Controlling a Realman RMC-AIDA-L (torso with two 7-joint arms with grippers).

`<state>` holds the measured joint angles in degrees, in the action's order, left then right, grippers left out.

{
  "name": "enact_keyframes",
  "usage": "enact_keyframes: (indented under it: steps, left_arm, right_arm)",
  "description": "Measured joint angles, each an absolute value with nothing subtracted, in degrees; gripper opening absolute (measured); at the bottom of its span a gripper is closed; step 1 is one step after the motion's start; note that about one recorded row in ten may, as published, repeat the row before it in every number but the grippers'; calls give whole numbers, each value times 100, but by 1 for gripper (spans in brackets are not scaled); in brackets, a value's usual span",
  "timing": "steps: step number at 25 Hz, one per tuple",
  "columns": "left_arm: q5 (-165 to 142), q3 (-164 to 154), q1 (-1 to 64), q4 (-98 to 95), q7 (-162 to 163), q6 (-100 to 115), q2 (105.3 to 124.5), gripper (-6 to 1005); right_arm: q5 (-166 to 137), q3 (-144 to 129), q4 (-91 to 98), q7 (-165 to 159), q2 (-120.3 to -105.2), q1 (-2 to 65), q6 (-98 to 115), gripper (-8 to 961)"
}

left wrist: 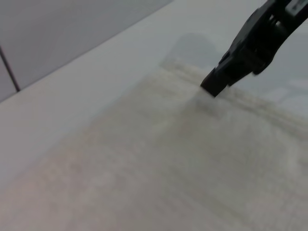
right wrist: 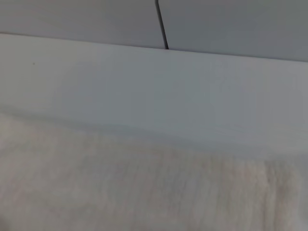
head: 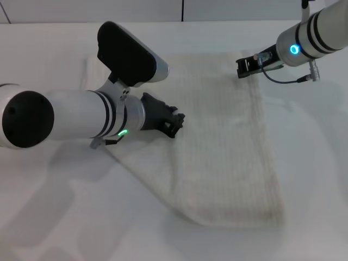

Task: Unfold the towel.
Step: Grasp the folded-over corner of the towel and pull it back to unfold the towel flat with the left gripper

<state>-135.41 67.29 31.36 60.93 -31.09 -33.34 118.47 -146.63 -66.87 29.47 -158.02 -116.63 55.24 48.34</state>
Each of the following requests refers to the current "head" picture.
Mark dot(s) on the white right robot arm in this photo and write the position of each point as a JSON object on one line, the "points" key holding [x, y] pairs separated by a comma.
{"points": [[315, 35]]}

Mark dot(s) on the silver camera mount bracket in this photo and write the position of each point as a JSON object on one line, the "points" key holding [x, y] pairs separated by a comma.
{"points": [[115, 87]]}

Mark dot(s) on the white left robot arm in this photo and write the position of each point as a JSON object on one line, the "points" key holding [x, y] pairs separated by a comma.
{"points": [[79, 114]]}

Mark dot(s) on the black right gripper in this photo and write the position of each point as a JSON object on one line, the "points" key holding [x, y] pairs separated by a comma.
{"points": [[267, 58]]}

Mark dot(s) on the white ribbed towel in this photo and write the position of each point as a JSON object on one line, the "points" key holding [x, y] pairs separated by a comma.
{"points": [[225, 141]]}

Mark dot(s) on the black vertical wall strip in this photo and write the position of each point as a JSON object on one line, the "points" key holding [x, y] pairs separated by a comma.
{"points": [[182, 11]]}

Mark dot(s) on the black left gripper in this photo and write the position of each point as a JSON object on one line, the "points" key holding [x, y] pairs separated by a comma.
{"points": [[155, 114]]}

